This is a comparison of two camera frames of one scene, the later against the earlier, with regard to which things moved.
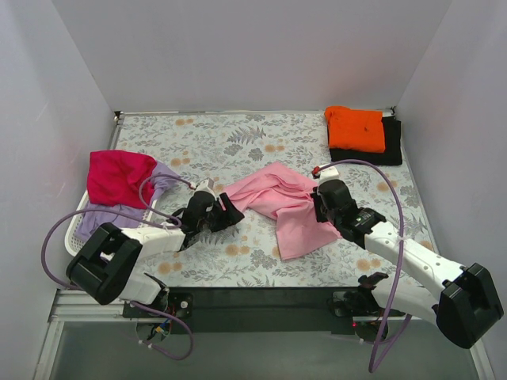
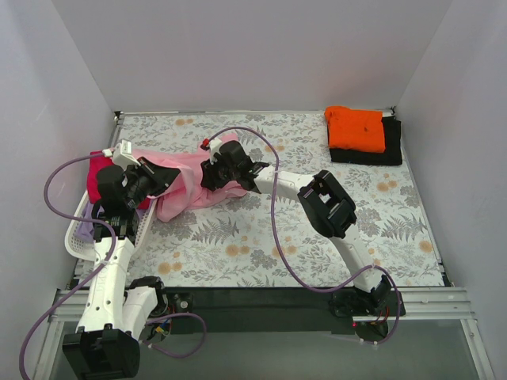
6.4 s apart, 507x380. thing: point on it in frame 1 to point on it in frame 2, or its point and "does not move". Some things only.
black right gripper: (320, 207) to (216, 174)
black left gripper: (221, 214) to (146, 174)
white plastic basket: (71, 244) does not move
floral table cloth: (221, 146) does not move
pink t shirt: (286, 194) to (188, 191)
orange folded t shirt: (354, 129) does not move
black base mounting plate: (248, 310) does not move
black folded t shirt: (391, 155) does not move
